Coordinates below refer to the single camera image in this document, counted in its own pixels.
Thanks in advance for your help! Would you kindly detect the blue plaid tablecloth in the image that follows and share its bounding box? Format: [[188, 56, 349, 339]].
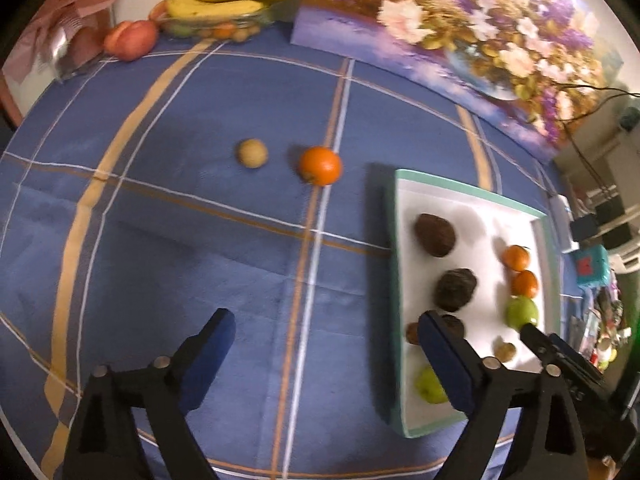
[[0, 25, 571, 480]]

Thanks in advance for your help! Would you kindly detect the wrinkled dark passion fruit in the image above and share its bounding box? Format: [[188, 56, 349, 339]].
[[434, 268, 478, 312]]

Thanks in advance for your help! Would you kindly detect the teal box with red label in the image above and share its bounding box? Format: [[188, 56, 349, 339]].
[[572, 245, 612, 287]]

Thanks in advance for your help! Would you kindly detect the tan round longan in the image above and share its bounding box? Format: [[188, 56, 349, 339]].
[[236, 138, 268, 169]]

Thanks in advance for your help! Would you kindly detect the white tray with teal rim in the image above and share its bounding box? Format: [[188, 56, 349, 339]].
[[390, 168, 563, 438]]

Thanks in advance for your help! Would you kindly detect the glass fruit bowl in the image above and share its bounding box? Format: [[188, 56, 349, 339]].
[[159, 0, 276, 44]]

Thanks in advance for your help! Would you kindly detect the shiny brown passion fruit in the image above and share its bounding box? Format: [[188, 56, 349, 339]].
[[405, 314, 466, 347]]

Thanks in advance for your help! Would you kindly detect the floral painting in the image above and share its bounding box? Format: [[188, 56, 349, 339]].
[[291, 0, 626, 161]]

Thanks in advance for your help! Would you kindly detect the black cable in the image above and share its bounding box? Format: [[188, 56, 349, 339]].
[[562, 85, 640, 206]]

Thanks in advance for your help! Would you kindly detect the red peach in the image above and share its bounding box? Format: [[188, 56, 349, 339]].
[[103, 20, 160, 62]]

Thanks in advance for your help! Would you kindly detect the orange tangerine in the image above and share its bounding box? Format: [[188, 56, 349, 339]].
[[298, 146, 343, 187], [511, 270, 540, 298], [501, 244, 531, 272]]

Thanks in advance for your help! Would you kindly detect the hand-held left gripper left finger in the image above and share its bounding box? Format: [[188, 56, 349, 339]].
[[62, 307, 237, 480]]

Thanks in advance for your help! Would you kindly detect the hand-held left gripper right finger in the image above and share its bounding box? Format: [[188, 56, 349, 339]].
[[418, 310, 588, 480]]

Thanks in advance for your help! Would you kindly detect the small black box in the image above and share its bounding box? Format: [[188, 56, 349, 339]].
[[571, 215, 599, 242]]

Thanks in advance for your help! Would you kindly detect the green kiwi fruit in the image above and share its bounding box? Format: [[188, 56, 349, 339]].
[[505, 296, 540, 332], [415, 365, 449, 405]]

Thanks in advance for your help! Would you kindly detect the smooth brown passion fruit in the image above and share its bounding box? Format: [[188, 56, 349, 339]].
[[413, 213, 457, 257]]

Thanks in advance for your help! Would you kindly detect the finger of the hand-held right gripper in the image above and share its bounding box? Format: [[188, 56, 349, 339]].
[[519, 323, 567, 367]]

